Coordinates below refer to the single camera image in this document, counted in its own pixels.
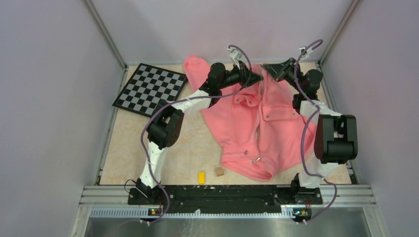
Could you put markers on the small wooden cube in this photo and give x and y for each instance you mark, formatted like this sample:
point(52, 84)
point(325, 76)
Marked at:
point(219, 171)

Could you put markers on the yellow toy block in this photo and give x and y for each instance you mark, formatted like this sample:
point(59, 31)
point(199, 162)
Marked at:
point(201, 178)

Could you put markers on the aluminium frame rail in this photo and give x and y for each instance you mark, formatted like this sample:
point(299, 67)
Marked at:
point(346, 211)

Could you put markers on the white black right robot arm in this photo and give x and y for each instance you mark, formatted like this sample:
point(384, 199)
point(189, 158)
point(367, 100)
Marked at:
point(335, 140)

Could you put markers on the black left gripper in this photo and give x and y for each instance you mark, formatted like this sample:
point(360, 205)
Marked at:
point(247, 78)

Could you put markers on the black white checkerboard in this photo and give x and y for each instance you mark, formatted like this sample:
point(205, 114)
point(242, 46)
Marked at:
point(147, 86)

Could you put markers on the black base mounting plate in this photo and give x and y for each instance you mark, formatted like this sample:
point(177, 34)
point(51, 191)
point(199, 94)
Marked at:
point(227, 199)

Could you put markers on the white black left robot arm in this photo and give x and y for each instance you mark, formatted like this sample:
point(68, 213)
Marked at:
point(164, 127)

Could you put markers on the pink zip-up jacket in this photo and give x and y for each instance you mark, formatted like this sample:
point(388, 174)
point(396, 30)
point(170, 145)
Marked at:
point(260, 133)

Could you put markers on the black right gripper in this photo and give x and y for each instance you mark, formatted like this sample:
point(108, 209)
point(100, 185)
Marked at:
point(278, 70)

